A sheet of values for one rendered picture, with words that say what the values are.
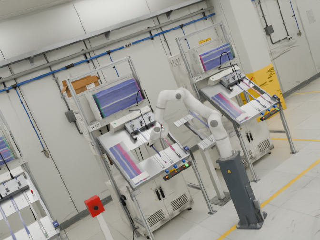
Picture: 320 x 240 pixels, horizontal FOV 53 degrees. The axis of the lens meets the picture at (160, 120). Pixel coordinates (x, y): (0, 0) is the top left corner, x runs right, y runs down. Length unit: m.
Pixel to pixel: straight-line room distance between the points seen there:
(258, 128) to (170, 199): 1.56
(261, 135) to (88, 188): 2.61
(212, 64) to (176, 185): 1.59
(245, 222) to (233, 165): 0.59
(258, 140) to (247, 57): 2.05
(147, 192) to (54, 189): 1.79
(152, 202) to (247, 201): 1.06
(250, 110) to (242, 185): 1.24
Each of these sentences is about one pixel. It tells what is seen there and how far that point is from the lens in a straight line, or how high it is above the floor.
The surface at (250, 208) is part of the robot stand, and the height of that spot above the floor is 0.19.
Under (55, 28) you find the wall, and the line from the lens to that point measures 5.07.
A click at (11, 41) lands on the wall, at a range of 4.93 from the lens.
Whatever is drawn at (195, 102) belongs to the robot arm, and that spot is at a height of 1.28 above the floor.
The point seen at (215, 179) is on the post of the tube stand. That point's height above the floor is 0.27.
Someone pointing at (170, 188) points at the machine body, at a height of 0.37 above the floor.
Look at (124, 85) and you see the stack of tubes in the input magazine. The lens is 3.57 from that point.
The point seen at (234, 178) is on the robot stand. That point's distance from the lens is 3.05.
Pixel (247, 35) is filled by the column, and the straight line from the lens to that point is 6.10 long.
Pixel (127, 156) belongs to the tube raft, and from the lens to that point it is 3.31.
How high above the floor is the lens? 1.76
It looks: 10 degrees down
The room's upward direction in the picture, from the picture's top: 22 degrees counter-clockwise
